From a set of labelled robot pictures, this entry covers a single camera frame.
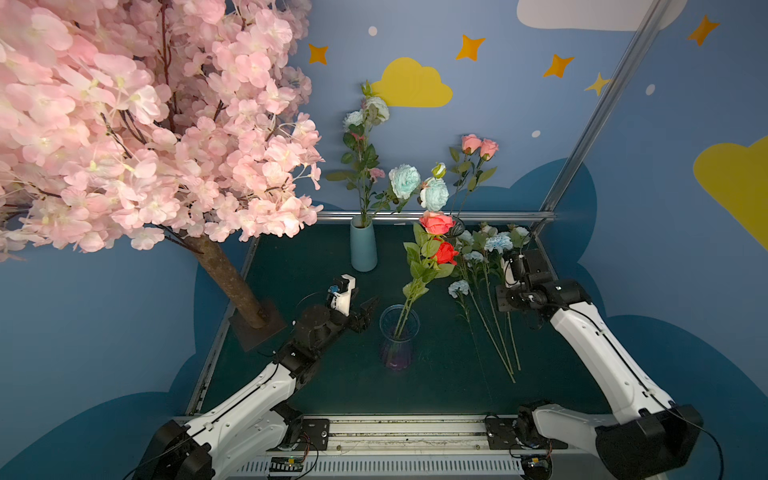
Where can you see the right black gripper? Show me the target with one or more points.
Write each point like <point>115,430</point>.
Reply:
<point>524,272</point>

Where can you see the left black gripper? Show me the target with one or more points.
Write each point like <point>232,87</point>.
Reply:
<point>357,316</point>

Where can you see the purple ribbed glass vase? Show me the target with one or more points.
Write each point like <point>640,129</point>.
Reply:
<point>399,339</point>

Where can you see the light blue ceramic vase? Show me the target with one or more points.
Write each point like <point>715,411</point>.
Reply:
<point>363,249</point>

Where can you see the clear ribbed glass vase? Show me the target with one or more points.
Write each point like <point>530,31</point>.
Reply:
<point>458,227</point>

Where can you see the blue rose stem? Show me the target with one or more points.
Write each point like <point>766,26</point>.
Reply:
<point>487,245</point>
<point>405,183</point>

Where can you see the pink rose stem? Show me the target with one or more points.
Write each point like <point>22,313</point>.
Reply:
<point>469,167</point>

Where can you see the blue flower bunch purple vase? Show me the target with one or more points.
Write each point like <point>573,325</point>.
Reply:
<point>520,236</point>

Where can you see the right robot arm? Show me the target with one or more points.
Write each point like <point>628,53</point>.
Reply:
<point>646,432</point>

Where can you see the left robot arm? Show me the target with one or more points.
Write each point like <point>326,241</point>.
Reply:
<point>257,418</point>

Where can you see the red and coral rose stem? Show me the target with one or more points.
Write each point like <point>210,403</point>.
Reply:
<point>430,256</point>

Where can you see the pink cherry blossom tree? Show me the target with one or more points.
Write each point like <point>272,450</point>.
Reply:
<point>155,121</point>

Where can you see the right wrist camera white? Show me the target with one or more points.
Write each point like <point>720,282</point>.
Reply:
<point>513,271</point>

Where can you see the aluminium frame corner post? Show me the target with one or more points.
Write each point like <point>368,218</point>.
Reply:
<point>642,40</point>

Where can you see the aluminium frame back bar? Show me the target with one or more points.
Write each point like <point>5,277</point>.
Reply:
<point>333,217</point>

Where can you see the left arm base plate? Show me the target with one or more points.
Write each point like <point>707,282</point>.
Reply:
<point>310,433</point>

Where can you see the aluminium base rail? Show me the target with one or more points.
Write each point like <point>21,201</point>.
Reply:
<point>416,447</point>

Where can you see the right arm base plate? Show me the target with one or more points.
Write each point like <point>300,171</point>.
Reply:
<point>501,433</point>

